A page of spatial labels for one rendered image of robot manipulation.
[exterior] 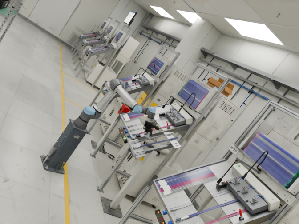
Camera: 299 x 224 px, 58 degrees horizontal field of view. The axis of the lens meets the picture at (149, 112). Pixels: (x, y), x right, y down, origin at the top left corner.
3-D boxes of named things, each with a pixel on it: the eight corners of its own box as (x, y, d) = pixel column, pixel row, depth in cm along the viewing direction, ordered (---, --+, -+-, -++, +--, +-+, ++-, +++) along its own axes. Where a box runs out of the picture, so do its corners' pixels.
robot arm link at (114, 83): (110, 74, 274) (143, 107, 263) (115, 76, 284) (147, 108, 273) (103, 83, 276) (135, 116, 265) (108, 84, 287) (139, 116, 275)
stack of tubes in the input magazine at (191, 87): (194, 109, 318) (208, 90, 313) (178, 94, 362) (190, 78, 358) (202, 114, 323) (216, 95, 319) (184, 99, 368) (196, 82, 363)
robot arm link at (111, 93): (83, 114, 295) (115, 76, 284) (90, 114, 309) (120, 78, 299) (90, 121, 292) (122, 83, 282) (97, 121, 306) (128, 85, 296)
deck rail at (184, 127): (132, 143, 307) (132, 139, 304) (132, 142, 309) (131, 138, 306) (190, 129, 322) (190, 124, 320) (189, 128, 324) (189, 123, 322)
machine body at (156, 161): (119, 195, 331) (148, 157, 320) (109, 163, 392) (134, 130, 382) (158, 211, 361) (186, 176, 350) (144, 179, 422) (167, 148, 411)
